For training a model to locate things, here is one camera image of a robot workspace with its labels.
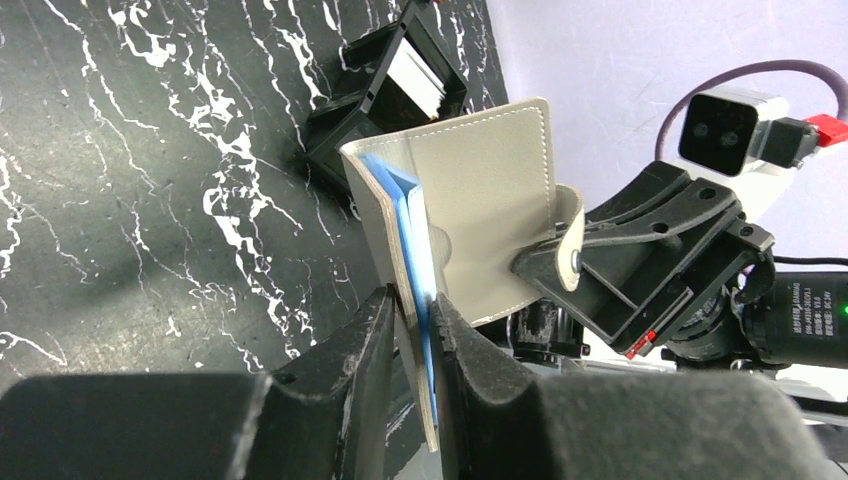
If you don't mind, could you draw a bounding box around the black plastic card box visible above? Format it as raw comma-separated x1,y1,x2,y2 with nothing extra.
303,1,469,192

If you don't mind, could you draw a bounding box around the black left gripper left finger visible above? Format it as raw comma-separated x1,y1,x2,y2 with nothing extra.
1,286,397,479

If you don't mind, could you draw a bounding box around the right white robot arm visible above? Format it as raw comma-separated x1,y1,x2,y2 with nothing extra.
510,162,847,372

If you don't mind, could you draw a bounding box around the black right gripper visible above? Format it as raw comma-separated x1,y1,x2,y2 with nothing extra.
510,162,774,357

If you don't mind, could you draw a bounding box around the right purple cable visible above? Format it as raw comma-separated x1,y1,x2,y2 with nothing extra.
654,59,848,164

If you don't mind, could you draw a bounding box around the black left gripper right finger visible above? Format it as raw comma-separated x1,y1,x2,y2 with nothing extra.
431,295,829,479

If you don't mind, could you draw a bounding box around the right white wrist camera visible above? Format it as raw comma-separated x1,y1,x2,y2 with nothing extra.
678,87,847,177

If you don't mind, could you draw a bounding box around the stack of credit cards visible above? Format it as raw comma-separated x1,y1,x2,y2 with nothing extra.
388,37,446,120

